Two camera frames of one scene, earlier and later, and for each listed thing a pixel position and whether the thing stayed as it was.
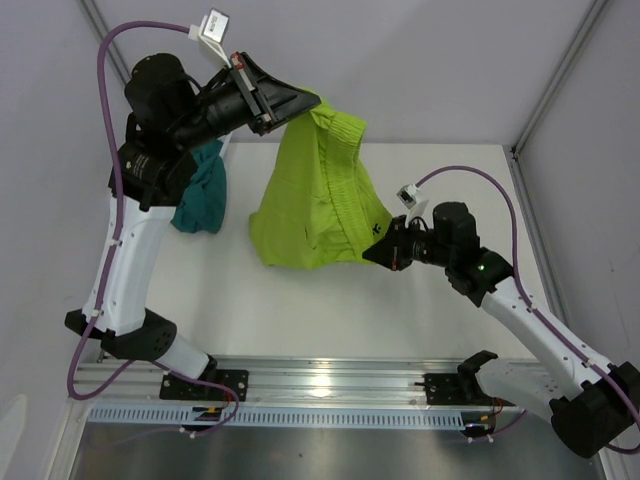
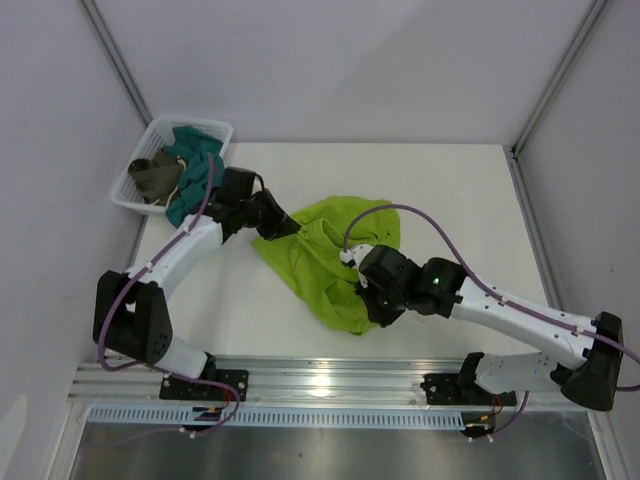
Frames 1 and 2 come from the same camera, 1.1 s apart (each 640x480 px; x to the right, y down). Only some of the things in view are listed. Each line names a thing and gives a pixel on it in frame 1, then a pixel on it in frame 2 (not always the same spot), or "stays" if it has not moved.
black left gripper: x=266 y=96 to x=280 y=223
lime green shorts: x=324 y=206 to x=312 y=253
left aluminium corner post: x=90 y=9 stays
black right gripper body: x=414 y=245 to x=386 y=306
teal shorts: x=201 y=208 stays
